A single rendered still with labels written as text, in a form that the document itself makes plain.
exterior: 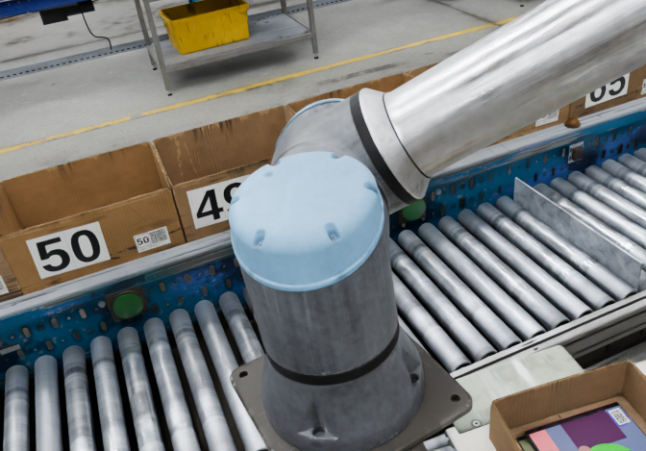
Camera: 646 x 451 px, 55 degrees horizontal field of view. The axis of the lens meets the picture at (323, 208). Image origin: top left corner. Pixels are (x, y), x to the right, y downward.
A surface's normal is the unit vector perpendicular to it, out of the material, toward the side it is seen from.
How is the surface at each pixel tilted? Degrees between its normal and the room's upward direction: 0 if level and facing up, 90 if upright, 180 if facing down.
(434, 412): 4
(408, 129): 63
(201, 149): 90
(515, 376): 0
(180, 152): 90
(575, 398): 88
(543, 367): 0
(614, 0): 52
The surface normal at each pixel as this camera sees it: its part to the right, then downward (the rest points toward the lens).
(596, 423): -0.11, -0.83
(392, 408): 0.55, 0.00
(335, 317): 0.21, 0.49
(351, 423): 0.05, 0.19
